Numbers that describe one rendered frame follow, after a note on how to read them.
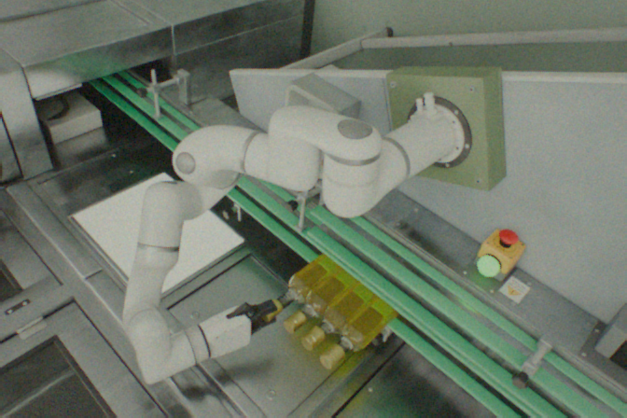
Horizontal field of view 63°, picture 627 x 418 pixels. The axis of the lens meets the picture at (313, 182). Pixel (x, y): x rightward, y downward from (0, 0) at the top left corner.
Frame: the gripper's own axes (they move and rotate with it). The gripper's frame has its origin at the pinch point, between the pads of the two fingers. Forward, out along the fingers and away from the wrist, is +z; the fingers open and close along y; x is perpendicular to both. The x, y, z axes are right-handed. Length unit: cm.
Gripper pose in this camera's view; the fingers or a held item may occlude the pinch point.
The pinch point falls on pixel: (266, 313)
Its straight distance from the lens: 119.6
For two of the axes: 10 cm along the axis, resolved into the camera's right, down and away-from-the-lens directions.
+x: -5.2, -5.9, 6.2
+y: 0.9, -7.6, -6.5
